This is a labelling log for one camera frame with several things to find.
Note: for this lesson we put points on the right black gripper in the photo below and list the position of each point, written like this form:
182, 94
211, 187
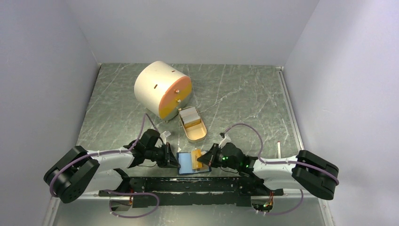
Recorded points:
209, 158

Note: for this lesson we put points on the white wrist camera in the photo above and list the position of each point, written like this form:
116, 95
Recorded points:
225, 139
164, 135

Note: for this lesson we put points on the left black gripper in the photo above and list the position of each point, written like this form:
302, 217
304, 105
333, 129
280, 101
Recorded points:
168, 160

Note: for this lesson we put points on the black base frame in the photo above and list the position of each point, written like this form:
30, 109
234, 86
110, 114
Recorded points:
195, 191

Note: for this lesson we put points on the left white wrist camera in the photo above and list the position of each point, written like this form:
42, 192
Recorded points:
164, 135

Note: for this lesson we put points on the round white drawer cabinet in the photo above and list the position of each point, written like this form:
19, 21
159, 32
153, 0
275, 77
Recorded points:
162, 89

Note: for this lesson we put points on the tan oval card tray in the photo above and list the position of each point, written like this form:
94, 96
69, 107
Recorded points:
196, 130

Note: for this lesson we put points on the blue leather card holder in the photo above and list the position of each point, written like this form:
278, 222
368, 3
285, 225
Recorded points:
186, 167

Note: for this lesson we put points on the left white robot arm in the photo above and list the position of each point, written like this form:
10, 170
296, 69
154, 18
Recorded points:
81, 171

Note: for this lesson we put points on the stack of white cards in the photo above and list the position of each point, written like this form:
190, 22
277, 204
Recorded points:
189, 115

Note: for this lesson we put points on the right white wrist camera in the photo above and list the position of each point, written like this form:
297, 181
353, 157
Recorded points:
225, 139

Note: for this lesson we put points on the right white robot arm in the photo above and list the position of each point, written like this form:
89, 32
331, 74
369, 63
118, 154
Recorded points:
304, 171

